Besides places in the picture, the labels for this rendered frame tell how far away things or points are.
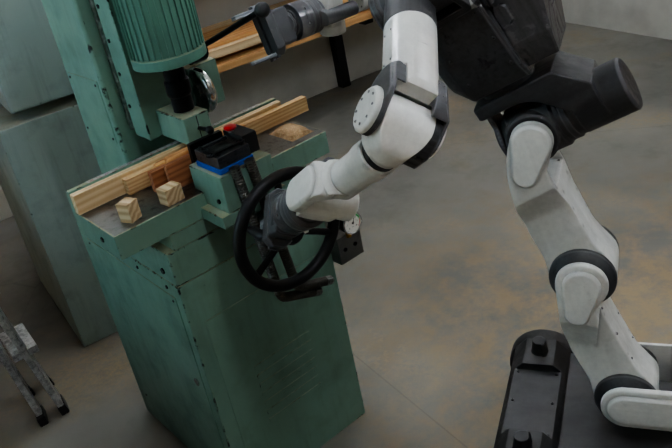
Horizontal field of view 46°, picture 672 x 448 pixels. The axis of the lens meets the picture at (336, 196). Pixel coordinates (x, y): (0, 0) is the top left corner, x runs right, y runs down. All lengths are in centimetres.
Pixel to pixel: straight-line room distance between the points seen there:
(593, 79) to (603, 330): 60
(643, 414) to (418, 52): 109
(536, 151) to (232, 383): 96
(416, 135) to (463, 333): 154
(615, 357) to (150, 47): 126
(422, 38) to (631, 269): 182
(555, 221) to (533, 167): 16
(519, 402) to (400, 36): 116
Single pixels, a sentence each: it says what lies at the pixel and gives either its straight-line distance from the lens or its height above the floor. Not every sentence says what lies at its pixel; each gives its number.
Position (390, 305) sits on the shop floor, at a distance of 287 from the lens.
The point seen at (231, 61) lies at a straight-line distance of 406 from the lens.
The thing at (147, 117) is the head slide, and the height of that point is 103.
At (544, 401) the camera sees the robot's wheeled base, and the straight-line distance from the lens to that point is 216.
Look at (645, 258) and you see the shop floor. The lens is 303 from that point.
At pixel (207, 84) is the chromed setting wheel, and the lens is 208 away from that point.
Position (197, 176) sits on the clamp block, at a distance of 183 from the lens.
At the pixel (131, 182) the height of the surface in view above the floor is 93.
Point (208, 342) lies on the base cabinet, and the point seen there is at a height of 53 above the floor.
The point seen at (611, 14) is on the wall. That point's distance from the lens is 535.
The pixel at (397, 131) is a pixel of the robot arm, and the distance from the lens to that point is 121.
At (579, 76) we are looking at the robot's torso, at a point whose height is 108.
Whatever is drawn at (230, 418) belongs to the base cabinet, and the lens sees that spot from 213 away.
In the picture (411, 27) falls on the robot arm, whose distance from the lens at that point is 131.
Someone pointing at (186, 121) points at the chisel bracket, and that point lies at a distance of 191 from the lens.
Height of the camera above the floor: 166
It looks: 27 degrees down
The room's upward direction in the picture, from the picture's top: 11 degrees counter-clockwise
